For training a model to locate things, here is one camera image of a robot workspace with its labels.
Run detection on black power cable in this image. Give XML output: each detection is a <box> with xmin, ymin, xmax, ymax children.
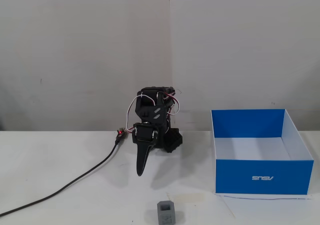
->
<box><xmin>0</xmin><ymin>134</ymin><xmax>121</xmax><ymax>217</ymax></box>

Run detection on red white arm servo cable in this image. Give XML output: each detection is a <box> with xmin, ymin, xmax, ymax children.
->
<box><xmin>161</xmin><ymin>91</ymin><xmax>181</xmax><ymax>116</ymax></box>

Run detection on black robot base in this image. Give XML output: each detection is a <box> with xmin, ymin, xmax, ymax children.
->
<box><xmin>163</xmin><ymin>127</ymin><xmax>184</xmax><ymax>154</ymax></box>

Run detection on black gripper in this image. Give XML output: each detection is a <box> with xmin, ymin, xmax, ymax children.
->
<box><xmin>132</xmin><ymin>122</ymin><xmax>160</xmax><ymax>178</ymax></box>

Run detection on white gripper servo cable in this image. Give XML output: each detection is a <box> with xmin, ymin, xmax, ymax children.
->
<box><xmin>125</xmin><ymin>94</ymin><xmax>142</xmax><ymax>134</ymax></box>

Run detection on blue and white cardboard box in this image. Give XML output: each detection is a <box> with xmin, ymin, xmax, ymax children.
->
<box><xmin>210</xmin><ymin>108</ymin><xmax>315</xmax><ymax>196</ymax></box>

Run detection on white paper sheet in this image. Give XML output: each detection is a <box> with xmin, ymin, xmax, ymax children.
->
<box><xmin>216</xmin><ymin>193</ymin><xmax>320</xmax><ymax>225</ymax></box>

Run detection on gray cube block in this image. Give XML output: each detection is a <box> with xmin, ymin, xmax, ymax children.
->
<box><xmin>156</xmin><ymin>199</ymin><xmax>176</xmax><ymax>225</ymax></box>

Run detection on clear tape strip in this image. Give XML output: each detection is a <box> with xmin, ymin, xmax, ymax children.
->
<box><xmin>171</xmin><ymin>193</ymin><xmax>207</xmax><ymax>204</ymax></box>

